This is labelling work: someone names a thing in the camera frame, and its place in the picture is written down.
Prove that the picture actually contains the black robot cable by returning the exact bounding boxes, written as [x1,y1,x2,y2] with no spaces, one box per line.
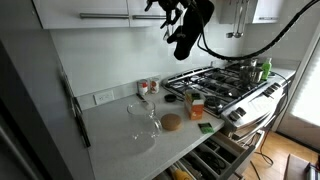
[196,0,320,62]

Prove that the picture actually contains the small black cast-iron skillet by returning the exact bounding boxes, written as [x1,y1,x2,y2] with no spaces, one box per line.
[164,93,184,103]

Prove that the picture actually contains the orange tea box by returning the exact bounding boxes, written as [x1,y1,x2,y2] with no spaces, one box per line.
[184,89,205,121]

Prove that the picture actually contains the clear glass pitcher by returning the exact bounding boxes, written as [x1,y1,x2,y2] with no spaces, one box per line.
[126,99,164,142]

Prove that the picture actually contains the tomato picture tin can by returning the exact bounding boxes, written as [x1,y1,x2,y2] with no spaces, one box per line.
[148,77,161,95]

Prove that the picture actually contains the glass balcony door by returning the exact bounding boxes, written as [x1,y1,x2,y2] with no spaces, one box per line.
[276,19,320,151]

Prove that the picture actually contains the green tea packet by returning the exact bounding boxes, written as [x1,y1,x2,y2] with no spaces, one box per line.
[197,122,215,135]

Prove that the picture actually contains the steel hanging ladle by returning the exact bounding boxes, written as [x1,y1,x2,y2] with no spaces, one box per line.
[234,0,250,39]
[225,0,239,39]

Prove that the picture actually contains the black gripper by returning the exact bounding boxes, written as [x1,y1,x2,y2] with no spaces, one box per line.
[156,0,188,29]

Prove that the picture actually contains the red label tin can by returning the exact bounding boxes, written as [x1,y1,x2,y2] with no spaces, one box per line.
[137,79,150,97]

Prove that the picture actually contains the wide white cabinet door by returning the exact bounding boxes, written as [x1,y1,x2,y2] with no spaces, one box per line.
[32,0,130,30]

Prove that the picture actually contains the black oven mitt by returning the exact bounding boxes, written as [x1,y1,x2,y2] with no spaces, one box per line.
[166,0,215,62]

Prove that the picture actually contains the steel hanging hook utensil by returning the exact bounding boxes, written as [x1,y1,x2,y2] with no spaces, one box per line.
[162,25,172,42]

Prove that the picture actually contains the stainless gas stove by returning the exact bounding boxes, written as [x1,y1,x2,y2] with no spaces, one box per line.
[162,63,288,135]

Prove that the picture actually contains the green soap bottle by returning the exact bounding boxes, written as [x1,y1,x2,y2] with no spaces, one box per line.
[261,57,273,82]

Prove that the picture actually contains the narrow white cabinet door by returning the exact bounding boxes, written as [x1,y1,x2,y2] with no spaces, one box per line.
[252,0,284,24]

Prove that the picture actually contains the yellow utensil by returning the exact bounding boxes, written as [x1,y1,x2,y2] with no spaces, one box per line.
[169,167,194,180]

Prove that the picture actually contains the white wall outlet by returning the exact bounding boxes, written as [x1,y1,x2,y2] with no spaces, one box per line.
[93,89,115,106]

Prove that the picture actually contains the wooden plank platform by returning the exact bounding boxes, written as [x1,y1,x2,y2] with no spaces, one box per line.
[283,153,313,180]

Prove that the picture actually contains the steel stove knob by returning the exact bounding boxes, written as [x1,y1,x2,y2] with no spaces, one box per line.
[235,107,248,118]
[229,110,241,122]

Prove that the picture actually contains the open cutlery drawer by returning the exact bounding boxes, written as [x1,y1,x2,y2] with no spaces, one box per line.
[153,130,257,180]

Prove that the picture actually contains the round cork trivet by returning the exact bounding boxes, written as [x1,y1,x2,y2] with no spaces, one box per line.
[160,113,183,132]

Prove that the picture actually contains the steel cooking pot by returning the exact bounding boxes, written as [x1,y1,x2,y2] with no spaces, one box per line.
[239,65,264,84]
[238,56,259,68]

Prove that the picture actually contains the thin black stove cable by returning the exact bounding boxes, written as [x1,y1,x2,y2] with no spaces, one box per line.
[249,71,291,180]

